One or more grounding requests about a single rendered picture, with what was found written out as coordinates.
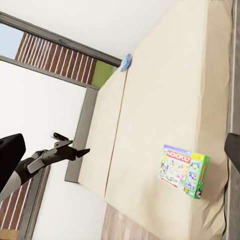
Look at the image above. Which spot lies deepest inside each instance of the door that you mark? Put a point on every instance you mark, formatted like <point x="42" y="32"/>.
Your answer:
<point x="33" y="48"/>

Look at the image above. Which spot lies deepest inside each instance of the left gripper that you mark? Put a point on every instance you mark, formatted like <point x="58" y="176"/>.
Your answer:
<point x="62" y="150"/>

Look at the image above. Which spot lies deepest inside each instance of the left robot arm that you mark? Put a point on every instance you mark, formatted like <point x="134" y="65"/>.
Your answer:
<point x="31" y="166"/>

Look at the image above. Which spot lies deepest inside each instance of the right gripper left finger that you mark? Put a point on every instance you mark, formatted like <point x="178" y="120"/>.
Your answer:
<point x="12" y="150"/>

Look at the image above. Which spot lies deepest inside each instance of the board game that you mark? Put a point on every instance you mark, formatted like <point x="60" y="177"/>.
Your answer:
<point x="125" y="63"/>
<point x="183" y="169"/>

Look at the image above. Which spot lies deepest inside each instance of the fixed window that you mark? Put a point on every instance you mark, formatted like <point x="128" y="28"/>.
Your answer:
<point x="18" y="212"/>

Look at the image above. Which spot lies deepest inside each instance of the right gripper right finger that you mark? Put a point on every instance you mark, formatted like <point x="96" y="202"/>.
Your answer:
<point x="232" y="149"/>

